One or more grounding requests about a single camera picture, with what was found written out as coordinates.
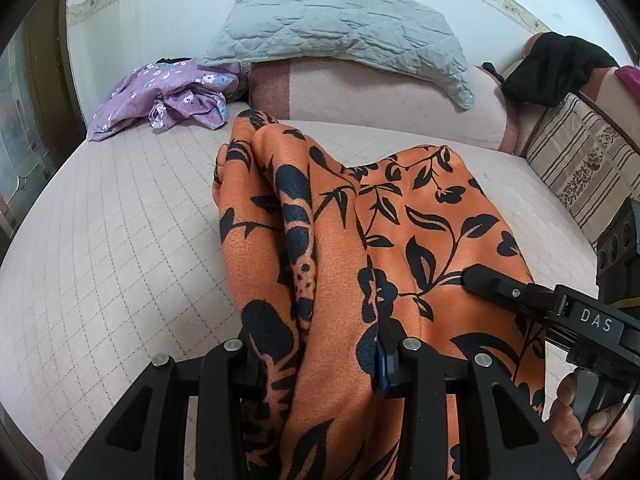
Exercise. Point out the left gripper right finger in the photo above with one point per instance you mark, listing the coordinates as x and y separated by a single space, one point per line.
462 418

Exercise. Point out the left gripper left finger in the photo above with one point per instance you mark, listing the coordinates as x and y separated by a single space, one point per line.
144 434

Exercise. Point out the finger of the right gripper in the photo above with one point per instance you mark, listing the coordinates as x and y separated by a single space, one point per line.
531 299

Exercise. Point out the orange black floral shirt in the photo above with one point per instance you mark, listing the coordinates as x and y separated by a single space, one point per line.
319 255

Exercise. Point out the striped floral back cushion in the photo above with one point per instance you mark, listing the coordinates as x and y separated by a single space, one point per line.
585 162

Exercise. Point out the pink quilted mattress cover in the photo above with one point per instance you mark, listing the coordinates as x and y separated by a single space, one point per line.
119 259

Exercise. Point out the black garment on sofa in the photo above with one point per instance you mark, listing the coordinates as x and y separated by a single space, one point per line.
552 67

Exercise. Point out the pink bolster cushion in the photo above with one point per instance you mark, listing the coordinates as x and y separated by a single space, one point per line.
328 90

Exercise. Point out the magenta garment on sofa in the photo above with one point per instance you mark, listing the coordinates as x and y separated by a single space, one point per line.
629 76

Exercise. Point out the grey quilted pillow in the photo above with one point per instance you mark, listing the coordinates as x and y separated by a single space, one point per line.
399 36

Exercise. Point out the wooden stained glass door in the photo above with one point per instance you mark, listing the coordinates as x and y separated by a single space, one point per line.
41 123

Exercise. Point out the purple floral garment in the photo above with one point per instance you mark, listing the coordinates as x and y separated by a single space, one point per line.
165 94

